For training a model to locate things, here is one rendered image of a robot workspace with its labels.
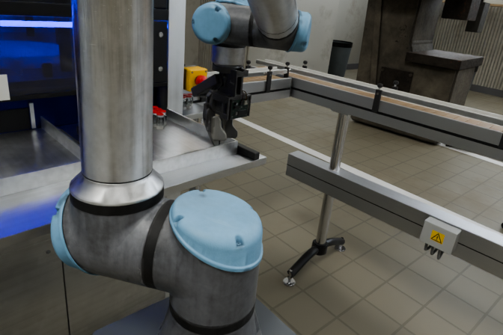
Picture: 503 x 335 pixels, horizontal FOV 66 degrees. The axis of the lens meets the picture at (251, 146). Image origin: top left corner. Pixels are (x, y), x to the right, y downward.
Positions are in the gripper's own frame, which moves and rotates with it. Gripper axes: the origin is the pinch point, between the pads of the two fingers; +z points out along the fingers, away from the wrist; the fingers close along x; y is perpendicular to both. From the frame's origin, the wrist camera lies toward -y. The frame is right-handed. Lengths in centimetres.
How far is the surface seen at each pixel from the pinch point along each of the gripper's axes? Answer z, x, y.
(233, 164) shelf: 3.6, 0.4, 6.2
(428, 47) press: 0, 390, -104
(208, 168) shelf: 3.7, -6.3, 4.9
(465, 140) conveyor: 4, 82, 35
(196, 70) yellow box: -10.9, 17.1, -31.9
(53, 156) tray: 3.6, -32.5, -19.4
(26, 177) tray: 1.0, -41.7, -6.5
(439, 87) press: 32, 343, -66
